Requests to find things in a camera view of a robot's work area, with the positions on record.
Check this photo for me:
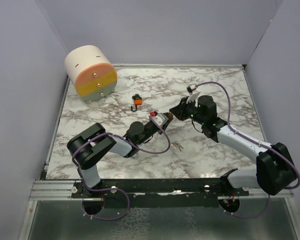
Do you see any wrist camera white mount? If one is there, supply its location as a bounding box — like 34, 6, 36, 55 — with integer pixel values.
149, 111, 169, 127
186, 84, 201, 104

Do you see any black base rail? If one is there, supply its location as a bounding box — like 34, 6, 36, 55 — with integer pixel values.
71, 178, 249, 208

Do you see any small silver key bunch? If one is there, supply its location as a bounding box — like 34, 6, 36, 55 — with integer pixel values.
171, 142, 183, 152

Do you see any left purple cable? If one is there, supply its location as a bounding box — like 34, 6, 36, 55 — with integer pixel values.
72, 119, 171, 221

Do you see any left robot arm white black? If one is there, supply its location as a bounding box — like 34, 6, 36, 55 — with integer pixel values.
66, 112, 173, 198

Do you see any cream cylindrical drawer box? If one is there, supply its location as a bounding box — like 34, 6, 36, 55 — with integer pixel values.
64, 45, 118, 102

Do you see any orange black padlock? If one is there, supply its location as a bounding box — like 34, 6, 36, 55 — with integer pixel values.
130, 99, 143, 112

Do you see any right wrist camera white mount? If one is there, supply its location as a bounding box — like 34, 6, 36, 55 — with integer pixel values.
186, 84, 201, 104

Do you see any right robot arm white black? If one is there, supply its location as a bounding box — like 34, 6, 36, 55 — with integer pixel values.
169, 95, 298, 196

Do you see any black-headed key bunch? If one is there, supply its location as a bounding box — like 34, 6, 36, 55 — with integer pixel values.
132, 93, 142, 101

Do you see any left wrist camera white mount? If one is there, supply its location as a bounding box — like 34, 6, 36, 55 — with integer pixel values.
149, 111, 169, 127

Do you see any small brass long-shackle padlock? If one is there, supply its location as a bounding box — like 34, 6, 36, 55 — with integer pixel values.
165, 112, 174, 121

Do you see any purple cable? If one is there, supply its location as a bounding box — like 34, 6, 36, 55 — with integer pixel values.
194, 81, 300, 219
72, 119, 171, 221

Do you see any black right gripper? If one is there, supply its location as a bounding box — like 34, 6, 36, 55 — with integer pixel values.
169, 96, 206, 126

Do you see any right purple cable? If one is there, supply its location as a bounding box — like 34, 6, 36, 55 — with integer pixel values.
194, 81, 300, 219

